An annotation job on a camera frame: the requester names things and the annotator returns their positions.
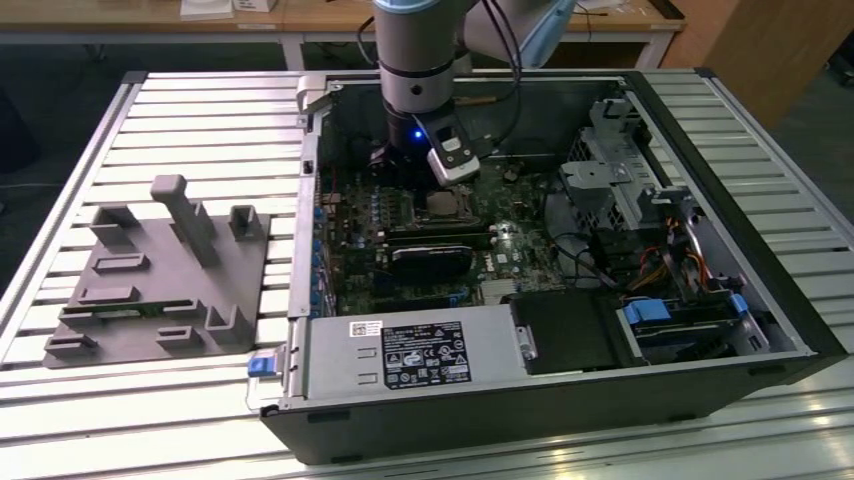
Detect thick black cable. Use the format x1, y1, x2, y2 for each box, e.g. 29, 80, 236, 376
550, 230, 622, 291

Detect wooden cabinet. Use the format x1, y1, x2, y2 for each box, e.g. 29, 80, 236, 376
659, 0, 843, 130

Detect grey metal drive cage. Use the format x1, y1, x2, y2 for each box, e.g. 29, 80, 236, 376
556, 97, 688, 236

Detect wooden desk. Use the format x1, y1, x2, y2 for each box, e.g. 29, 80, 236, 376
0, 0, 688, 71

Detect grey power supply unit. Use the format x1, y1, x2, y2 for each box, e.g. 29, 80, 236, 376
283, 305, 535, 401

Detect green motherboard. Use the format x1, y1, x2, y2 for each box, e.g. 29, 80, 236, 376
312, 154, 582, 319

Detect silver chipset heatsink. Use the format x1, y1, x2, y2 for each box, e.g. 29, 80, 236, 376
480, 278, 523, 302

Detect black PC case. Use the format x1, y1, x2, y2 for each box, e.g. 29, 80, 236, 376
257, 68, 849, 466

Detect hard disk in blue carrier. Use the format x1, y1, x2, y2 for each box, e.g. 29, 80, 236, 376
616, 297, 739, 364

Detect black camera cable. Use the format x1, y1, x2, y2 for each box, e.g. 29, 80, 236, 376
476, 0, 528, 151

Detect green RAM stick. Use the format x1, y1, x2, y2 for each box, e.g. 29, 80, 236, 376
63, 302, 195, 321

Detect CPU socket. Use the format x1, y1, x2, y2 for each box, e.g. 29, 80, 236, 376
411, 185, 479, 224

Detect black graphics card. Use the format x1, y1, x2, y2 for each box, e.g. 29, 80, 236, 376
388, 243, 474, 279

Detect grey parts rack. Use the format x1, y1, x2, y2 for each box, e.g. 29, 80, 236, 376
40, 173, 273, 371

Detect coloured power wires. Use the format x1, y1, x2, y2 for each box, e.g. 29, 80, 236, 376
626, 247, 708, 296

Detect black drive bay box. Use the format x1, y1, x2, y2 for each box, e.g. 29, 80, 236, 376
510, 288, 646, 376

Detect blue VGA plug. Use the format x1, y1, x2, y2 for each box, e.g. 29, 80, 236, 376
245, 352, 287, 381

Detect silver CPU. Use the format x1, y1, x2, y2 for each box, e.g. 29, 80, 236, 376
424, 191, 463, 215

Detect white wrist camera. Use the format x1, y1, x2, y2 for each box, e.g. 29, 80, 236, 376
424, 114, 483, 189

